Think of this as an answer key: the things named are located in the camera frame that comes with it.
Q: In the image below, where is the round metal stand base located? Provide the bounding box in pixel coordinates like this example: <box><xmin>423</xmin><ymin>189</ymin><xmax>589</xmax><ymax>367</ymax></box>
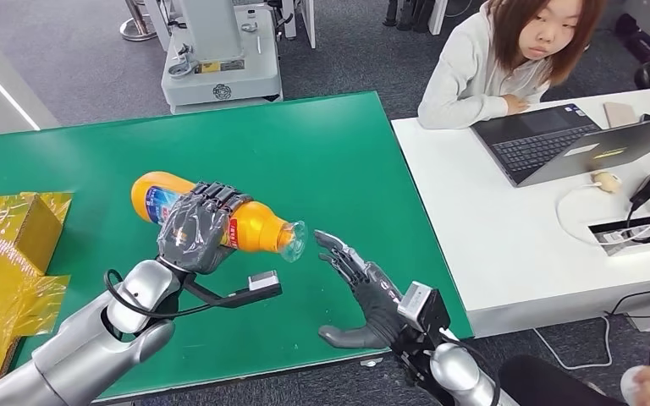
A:
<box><xmin>118</xmin><ymin>0</ymin><xmax>161</xmax><ymax>43</ymax></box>

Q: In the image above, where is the desk cable socket box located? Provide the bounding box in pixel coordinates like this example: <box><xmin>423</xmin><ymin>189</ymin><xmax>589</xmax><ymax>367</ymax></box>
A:
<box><xmin>588</xmin><ymin>212</ymin><xmax>650</xmax><ymax>258</ymax></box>

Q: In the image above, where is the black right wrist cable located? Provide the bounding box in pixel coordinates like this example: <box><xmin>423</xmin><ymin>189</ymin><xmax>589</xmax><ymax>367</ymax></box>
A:
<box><xmin>439</xmin><ymin>330</ymin><xmax>501</xmax><ymax>406</ymax></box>

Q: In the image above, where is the open black laptop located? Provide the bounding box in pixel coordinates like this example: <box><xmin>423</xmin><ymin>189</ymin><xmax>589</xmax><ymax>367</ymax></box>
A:
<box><xmin>471</xmin><ymin>103</ymin><xmax>603</xmax><ymax>188</ymax></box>

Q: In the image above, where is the black office chair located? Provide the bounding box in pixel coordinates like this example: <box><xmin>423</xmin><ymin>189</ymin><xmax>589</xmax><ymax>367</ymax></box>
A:
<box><xmin>616</xmin><ymin>14</ymin><xmax>650</xmax><ymax>91</ymax></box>

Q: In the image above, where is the white floor cable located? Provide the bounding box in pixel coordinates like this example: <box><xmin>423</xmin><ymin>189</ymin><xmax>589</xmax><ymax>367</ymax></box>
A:
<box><xmin>532</xmin><ymin>316</ymin><xmax>614</xmax><ymax>372</ymax></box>

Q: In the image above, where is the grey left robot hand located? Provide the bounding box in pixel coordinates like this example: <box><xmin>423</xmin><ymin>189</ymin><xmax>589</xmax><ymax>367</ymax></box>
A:
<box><xmin>157</xmin><ymin>180</ymin><xmax>254</xmax><ymax>276</ymax></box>

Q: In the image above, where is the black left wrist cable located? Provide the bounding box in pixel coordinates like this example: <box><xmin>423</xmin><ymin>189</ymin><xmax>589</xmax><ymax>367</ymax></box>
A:
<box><xmin>103</xmin><ymin>268</ymin><xmax>231</xmax><ymax>321</ymax></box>

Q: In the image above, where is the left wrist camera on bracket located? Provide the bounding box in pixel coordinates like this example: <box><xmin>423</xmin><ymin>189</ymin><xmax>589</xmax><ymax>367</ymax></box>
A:
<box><xmin>181</xmin><ymin>270</ymin><xmax>284</xmax><ymax>310</ymax></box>

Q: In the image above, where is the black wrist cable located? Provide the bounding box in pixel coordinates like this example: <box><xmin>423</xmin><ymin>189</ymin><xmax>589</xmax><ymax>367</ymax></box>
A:
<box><xmin>439</xmin><ymin>330</ymin><xmax>501</xmax><ymax>406</ymax></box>
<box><xmin>103</xmin><ymin>268</ymin><xmax>231</xmax><ymax>321</ymax></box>

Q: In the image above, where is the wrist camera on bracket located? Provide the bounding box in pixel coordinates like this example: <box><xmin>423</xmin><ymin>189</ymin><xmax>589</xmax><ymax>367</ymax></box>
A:
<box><xmin>181</xmin><ymin>270</ymin><xmax>284</xmax><ymax>310</ymax></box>
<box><xmin>396</xmin><ymin>281</ymin><xmax>452</xmax><ymax>337</ymax></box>

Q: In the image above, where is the white cable on desk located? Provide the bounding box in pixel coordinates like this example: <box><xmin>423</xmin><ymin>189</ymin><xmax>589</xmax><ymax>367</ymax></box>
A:
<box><xmin>555</xmin><ymin>182</ymin><xmax>650</xmax><ymax>248</ymax></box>

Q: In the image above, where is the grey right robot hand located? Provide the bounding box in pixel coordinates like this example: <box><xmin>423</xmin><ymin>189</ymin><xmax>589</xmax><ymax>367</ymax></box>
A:
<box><xmin>313</xmin><ymin>229</ymin><xmax>410</xmax><ymax>351</ymax></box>

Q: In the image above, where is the black floor cable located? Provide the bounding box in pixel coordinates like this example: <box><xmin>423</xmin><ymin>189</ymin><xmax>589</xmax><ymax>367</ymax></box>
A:
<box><xmin>605</xmin><ymin>277</ymin><xmax>650</xmax><ymax>318</ymax></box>

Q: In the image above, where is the person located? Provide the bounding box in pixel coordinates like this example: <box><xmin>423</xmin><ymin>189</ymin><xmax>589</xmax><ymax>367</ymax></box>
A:
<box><xmin>417</xmin><ymin>0</ymin><xmax>609</xmax><ymax>131</ymax></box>
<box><xmin>497</xmin><ymin>291</ymin><xmax>650</xmax><ymax>406</ymax></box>

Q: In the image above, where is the grey laptop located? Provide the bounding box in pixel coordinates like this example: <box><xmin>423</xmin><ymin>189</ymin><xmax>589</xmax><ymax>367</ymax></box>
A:
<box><xmin>518</xmin><ymin>112</ymin><xmax>650</xmax><ymax>189</ymax></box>

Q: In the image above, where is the white pedestal machine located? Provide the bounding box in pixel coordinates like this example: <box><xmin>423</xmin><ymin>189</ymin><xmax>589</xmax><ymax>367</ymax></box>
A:
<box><xmin>160</xmin><ymin>0</ymin><xmax>285</xmax><ymax>116</ymax></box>

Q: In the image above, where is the yellow film-wrapped cardboard box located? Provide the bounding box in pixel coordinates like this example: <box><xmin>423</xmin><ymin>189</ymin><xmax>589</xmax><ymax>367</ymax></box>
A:
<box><xmin>0</xmin><ymin>191</ymin><xmax>74</xmax><ymax>406</ymax></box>

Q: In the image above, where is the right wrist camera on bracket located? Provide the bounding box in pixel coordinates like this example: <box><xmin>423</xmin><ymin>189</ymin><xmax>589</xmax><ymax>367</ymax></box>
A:
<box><xmin>396</xmin><ymin>281</ymin><xmax>452</xmax><ymax>337</ymax></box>

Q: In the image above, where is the orange bottle with clear cap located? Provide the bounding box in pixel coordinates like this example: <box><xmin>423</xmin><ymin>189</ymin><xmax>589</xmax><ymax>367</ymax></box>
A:
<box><xmin>129</xmin><ymin>170</ymin><xmax>309</xmax><ymax>265</ymax></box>

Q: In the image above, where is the beige phone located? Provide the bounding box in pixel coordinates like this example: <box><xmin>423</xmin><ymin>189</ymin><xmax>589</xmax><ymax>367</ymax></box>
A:
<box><xmin>603</xmin><ymin>101</ymin><xmax>640</xmax><ymax>129</ymax></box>

